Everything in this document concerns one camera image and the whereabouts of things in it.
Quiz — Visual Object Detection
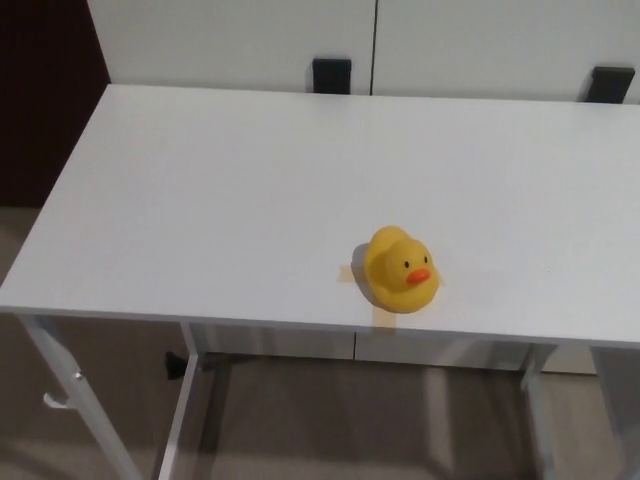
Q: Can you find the yellow rubber duck toy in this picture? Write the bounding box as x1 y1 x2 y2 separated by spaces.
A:
363 225 442 316

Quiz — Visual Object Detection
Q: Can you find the grey desk crossbar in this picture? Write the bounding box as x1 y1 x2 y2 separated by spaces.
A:
202 353 526 374

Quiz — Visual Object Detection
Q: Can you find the white desk leg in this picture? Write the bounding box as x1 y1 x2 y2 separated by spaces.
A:
518 343 555 480
18 315 145 480
158 322 207 480

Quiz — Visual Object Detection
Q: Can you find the white hook on leg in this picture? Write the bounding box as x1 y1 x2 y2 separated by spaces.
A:
42 391 70 413

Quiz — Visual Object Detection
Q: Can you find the black cabinet handle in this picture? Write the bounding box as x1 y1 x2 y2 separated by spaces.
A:
311 57 353 95
586 64 637 105

